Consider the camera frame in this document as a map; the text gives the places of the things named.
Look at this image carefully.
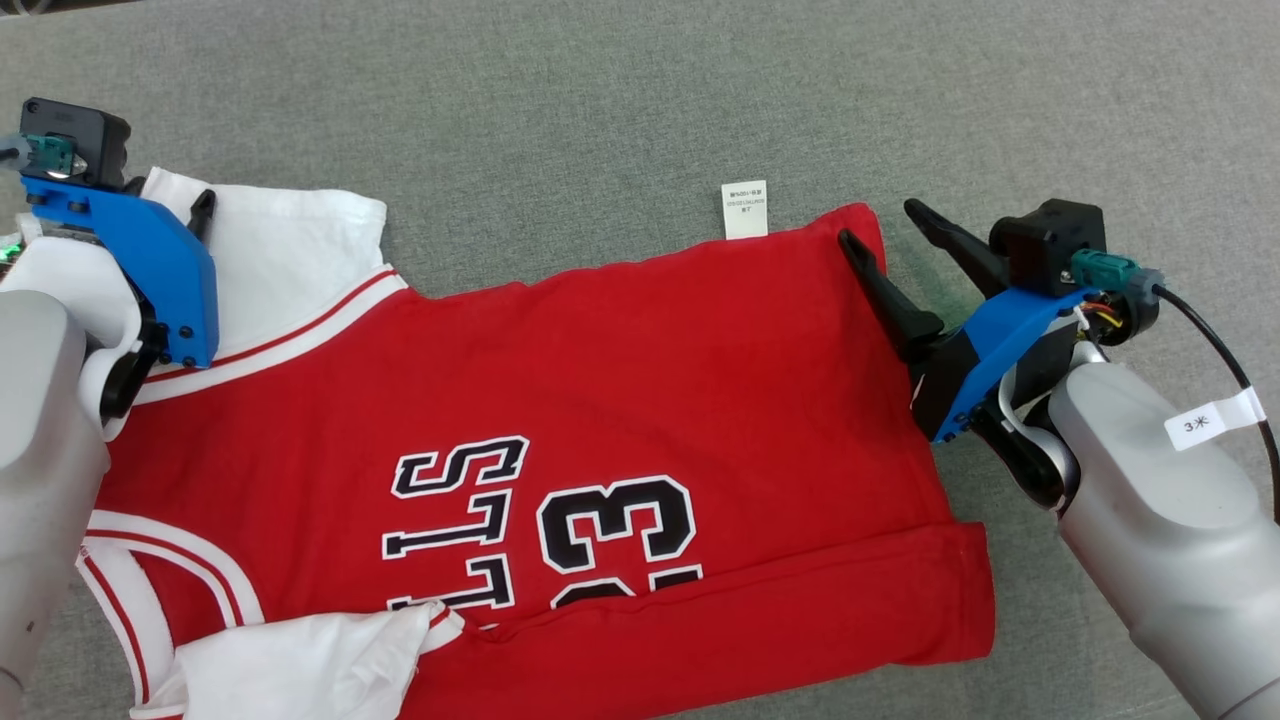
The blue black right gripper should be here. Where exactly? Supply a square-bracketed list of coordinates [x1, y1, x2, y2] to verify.
[838, 198, 1101, 511]

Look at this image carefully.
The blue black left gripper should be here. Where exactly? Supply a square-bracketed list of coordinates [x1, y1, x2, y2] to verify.
[0, 175, 219, 441]

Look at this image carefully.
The red Bulls basketball jersey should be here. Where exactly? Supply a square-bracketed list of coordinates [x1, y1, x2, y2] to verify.
[75, 165, 996, 720]

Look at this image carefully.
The teal left camera connector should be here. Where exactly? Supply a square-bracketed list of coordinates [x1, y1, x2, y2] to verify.
[0, 133, 76, 181]

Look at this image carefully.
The teal camera connector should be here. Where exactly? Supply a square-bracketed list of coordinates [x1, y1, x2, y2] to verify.
[1070, 250, 1166, 301]
[0, 133, 76, 181]

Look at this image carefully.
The teal right camera connector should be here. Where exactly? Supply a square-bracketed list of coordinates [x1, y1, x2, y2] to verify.
[1070, 250, 1166, 301]

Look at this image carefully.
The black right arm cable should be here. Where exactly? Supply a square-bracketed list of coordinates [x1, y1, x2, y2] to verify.
[1150, 285, 1280, 526]

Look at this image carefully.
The white cable label tag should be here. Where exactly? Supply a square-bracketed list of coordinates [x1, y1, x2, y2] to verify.
[1165, 388, 1266, 451]

